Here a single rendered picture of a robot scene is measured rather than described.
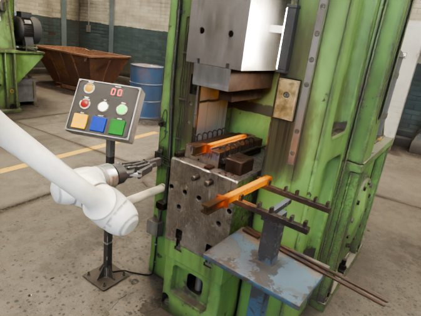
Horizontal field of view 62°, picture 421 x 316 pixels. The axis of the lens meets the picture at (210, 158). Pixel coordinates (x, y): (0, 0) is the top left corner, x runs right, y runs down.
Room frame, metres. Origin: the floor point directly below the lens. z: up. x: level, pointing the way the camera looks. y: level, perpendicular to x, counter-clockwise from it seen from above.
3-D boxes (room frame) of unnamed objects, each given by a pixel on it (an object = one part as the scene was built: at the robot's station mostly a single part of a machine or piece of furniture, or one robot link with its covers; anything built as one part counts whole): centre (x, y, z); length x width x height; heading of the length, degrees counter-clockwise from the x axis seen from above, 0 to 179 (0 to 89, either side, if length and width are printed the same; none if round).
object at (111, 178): (1.09, 0.34, 1.00); 0.09 x 0.06 x 0.09; 56
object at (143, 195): (1.70, 0.38, 0.62); 0.44 x 0.05 x 0.05; 146
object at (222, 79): (1.76, -0.07, 1.32); 0.42 x 0.20 x 0.10; 146
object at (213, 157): (1.76, -0.07, 0.96); 0.42 x 0.20 x 0.09; 146
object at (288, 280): (1.17, -0.26, 0.70); 0.40 x 0.30 x 0.02; 56
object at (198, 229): (1.74, -0.12, 0.69); 0.56 x 0.38 x 0.45; 146
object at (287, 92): (1.52, -0.29, 1.27); 0.09 x 0.02 x 0.17; 56
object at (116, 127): (1.69, 0.48, 1.01); 0.07 x 0.05 x 0.07; 81
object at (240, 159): (1.54, -0.14, 0.95); 0.12 x 0.08 x 0.06; 146
